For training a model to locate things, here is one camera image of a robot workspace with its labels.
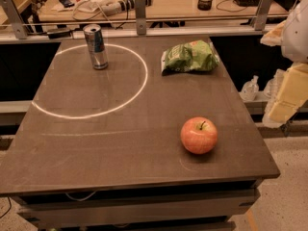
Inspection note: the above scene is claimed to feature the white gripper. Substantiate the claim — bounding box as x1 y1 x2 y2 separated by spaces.
260 0 308 123

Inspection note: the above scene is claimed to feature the red yellow apple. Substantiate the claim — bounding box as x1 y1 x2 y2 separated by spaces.
180 116 218 155

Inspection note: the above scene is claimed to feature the green jalapeno chip bag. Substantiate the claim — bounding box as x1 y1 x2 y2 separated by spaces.
161 40 219 74

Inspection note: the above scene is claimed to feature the clear plastic bottle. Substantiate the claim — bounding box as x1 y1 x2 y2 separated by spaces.
240 75 259 101
263 69 285 99

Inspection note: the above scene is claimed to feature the black mesh cup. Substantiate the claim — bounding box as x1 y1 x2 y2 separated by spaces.
197 0 213 11

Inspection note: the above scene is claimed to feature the white power strip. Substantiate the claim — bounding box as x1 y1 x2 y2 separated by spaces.
100 0 145 16

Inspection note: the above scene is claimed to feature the silver blue drink can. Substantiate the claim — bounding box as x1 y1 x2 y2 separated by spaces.
84 24 108 69

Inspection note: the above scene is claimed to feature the wooden desk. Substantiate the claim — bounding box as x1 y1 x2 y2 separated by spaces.
38 0 290 23

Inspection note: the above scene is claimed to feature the right metal bracket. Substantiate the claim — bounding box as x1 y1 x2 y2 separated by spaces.
251 0 273 31

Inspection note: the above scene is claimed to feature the metal bracket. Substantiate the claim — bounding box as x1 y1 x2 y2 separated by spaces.
0 0 28 39
251 0 273 31
135 0 146 36

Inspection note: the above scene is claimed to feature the middle metal bracket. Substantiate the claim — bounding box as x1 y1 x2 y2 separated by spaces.
135 0 146 36

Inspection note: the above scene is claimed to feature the black device on rail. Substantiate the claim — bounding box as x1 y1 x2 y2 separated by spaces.
47 28 71 39

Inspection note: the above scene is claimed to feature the white cable under table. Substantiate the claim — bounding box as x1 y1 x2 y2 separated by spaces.
64 191 97 202

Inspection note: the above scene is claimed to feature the left metal bracket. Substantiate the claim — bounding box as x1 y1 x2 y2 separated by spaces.
0 0 28 39

